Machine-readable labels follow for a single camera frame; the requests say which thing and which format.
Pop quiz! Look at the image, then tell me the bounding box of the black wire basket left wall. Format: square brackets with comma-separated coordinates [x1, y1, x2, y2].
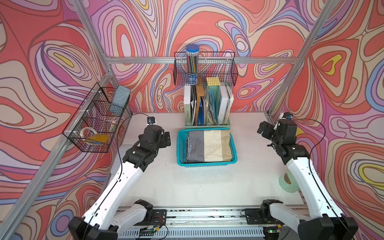
[62, 83, 130, 153]

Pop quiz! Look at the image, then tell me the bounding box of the white flat tin box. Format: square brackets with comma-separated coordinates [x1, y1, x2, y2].
[110, 145, 132, 176]

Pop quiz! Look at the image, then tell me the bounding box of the grey blue sponge block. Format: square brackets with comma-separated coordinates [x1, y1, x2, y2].
[112, 86, 131, 108]

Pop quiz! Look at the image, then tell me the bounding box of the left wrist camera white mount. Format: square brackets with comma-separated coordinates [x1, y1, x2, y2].
[147, 116, 156, 125]

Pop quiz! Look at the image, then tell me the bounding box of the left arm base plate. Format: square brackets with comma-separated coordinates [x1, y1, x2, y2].
[135, 209, 167, 227]

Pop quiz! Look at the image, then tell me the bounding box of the black wire basket wall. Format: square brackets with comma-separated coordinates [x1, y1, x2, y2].
[173, 51, 239, 87]
[62, 83, 130, 153]

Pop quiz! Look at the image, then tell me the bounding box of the green desktop file organizer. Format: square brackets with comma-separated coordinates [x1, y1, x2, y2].
[183, 85, 235, 129]

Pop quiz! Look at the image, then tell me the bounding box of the yellow sticky note block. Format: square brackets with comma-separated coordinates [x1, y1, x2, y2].
[206, 77, 222, 86]

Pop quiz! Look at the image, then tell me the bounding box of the blue lidded pencil tube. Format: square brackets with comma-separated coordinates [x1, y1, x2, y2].
[186, 44, 200, 85]

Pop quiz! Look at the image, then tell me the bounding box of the white tape roll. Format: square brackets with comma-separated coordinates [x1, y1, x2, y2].
[80, 127, 98, 140]

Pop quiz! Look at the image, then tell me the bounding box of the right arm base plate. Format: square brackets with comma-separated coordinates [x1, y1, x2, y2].
[240, 209, 284, 226]

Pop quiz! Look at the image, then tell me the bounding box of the white book in organizer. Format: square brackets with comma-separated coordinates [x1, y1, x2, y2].
[218, 86, 229, 125]

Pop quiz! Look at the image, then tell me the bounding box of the black wire basket rear wall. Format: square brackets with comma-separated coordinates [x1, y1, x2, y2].
[173, 51, 239, 87]

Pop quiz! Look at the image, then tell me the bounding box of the yellow flat pad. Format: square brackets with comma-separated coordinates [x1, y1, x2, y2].
[86, 134, 110, 145]

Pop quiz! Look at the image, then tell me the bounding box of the teal plastic basket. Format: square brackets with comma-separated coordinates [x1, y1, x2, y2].
[177, 128, 238, 168]

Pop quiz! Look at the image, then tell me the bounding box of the beige grey cloth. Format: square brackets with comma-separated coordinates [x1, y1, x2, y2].
[185, 130, 233, 164]

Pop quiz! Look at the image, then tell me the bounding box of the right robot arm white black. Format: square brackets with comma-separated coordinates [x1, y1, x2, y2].
[257, 118, 358, 240]

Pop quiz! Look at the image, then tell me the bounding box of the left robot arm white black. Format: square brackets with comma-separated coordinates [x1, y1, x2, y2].
[68, 124, 171, 240]

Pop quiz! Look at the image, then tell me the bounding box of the green pencil cup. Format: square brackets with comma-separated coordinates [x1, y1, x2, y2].
[279, 171, 300, 193]

